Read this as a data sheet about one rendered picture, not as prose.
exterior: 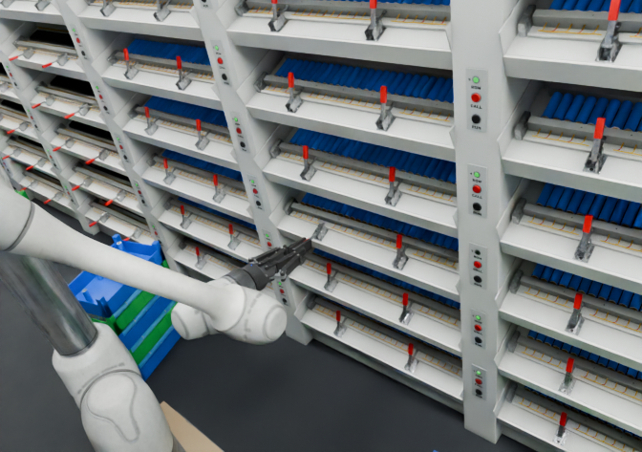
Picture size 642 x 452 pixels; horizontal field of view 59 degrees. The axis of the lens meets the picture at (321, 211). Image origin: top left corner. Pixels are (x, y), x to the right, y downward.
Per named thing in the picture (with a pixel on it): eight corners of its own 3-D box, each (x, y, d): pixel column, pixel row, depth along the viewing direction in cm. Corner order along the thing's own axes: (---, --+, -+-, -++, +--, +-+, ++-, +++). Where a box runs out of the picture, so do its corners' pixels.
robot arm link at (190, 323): (222, 310, 144) (255, 318, 135) (171, 343, 133) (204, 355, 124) (208, 271, 140) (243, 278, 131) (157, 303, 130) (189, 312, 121)
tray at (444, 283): (463, 304, 138) (456, 286, 131) (282, 235, 174) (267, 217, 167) (498, 238, 145) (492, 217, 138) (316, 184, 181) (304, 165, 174)
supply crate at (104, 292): (109, 318, 179) (99, 300, 174) (63, 307, 187) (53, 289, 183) (166, 258, 200) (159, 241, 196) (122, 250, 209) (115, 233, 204)
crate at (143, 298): (117, 336, 183) (109, 318, 179) (73, 324, 192) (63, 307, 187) (173, 275, 205) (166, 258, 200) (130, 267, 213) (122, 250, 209)
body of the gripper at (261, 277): (236, 289, 146) (261, 272, 153) (259, 300, 141) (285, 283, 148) (232, 265, 143) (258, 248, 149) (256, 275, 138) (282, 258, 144)
